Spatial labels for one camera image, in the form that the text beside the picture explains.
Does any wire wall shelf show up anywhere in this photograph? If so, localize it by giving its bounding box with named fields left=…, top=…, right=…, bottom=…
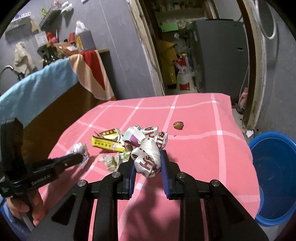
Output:
left=39, top=5, right=61, bottom=30

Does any red and beige cloth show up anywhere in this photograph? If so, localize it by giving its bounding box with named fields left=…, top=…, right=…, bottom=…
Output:
left=68, top=50, right=115, bottom=101

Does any white purple crumpled packet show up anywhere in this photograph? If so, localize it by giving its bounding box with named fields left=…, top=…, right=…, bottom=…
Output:
left=123, top=126, right=145, bottom=147

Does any pink checked tablecloth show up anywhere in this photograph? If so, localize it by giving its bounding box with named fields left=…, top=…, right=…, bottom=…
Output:
left=40, top=93, right=260, bottom=240

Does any white red-lettered wrapper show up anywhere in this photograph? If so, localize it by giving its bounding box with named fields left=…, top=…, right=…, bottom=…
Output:
left=130, top=126, right=168, bottom=178

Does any crumpled greenish white wrapper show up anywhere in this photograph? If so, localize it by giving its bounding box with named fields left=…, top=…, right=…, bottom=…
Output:
left=99, top=151, right=130, bottom=172

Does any yellow snack wrapper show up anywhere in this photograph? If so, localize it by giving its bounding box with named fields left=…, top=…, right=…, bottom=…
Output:
left=91, top=128, right=125, bottom=153

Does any left hand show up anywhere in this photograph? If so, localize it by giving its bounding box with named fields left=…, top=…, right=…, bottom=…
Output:
left=6, top=190, right=46, bottom=225

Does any red white rice bag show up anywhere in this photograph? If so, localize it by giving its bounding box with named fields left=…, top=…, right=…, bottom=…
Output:
left=174, top=53, right=196, bottom=91

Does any light blue towel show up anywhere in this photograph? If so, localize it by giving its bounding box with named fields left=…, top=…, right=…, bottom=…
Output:
left=0, top=59, right=78, bottom=127

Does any brown paper bag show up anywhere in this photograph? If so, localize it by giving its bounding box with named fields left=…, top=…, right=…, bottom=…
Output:
left=53, top=42, right=79, bottom=57

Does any white basket wall shelf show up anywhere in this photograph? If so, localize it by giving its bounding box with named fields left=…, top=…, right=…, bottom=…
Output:
left=6, top=11, right=32, bottom=32

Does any white hose on wall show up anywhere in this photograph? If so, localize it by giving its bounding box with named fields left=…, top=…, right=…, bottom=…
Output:
left=254, top=0, right=277, bottom=40

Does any green box on shelf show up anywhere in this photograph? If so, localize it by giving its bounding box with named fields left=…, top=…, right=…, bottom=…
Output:
left=161, top=22, right=179, bottom=33

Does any grey washing machine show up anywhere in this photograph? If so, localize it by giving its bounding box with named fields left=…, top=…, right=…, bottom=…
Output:
left=188, top=19, right=249, bottom=102

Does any blue sleeve forearm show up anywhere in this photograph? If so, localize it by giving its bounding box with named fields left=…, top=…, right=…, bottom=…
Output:
left=1, top=196, right=30, bottom=240

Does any dark glass bottle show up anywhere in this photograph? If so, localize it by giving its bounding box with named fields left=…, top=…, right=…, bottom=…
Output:
left=42, top=46, right=60, bottom=67

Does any red paper cup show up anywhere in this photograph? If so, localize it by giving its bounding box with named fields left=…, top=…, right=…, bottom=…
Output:
left=68, top=32, right=75, bottom=44

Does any beige hanging rag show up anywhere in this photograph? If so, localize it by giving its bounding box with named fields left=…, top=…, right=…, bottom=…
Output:
left=14, top=42, right=36, bottom=76

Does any small brown nut shell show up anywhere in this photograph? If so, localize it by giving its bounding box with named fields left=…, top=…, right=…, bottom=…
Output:
left=173, top=121, right=184, bottom=130

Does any chrome faucet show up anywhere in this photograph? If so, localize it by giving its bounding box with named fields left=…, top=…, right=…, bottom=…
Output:
left=0, top=65, right=15, bottom=80

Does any blue plastic basin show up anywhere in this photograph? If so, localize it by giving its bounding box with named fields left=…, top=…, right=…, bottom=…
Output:
left=249, top=132, right=295, bottom=226

